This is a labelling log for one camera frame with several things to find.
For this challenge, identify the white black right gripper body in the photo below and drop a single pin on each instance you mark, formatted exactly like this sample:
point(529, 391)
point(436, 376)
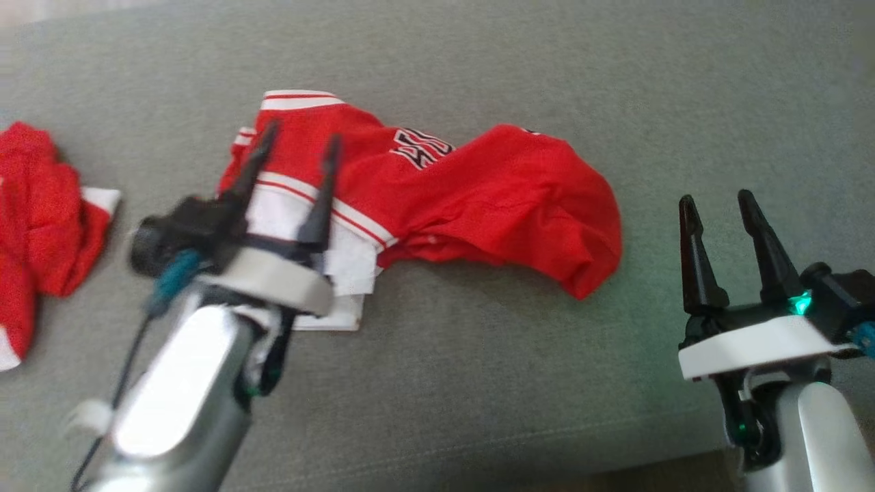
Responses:
point(752, 342)

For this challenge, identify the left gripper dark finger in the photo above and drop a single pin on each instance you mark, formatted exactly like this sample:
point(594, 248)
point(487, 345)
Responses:
point(253, 178)
point(322, 198)

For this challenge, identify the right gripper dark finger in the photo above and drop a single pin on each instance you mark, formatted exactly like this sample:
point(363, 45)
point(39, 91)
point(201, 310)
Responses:
point(771, 260)
point(696, 266)

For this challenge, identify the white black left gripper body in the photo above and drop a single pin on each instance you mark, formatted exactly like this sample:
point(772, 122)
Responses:
point(273, 280)

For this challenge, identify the red shorts with white stripes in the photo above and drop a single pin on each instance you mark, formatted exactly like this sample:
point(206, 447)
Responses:
point(492, 198)

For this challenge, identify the red Bulls 23 jersey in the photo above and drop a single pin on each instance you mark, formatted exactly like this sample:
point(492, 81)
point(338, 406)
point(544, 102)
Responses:
point(41, 205)

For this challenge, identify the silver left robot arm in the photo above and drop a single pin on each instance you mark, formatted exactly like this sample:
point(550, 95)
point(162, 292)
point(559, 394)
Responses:
point(178, 396)

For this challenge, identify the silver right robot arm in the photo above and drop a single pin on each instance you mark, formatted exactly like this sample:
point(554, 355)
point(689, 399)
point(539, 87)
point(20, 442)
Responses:
point(820, 437)

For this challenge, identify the grey fabric sofa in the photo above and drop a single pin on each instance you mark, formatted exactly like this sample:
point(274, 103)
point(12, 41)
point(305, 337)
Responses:
point(478, 410)

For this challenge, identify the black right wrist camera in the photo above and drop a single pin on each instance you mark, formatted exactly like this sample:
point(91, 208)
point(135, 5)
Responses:
point(844, 301)

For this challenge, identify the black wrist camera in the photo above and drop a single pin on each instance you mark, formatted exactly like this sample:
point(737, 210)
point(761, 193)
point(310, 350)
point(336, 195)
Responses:
point(178, 232)
point(844, 301)

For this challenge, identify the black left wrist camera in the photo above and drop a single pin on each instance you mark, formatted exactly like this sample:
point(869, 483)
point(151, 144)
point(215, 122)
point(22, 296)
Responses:
point(178, 232)

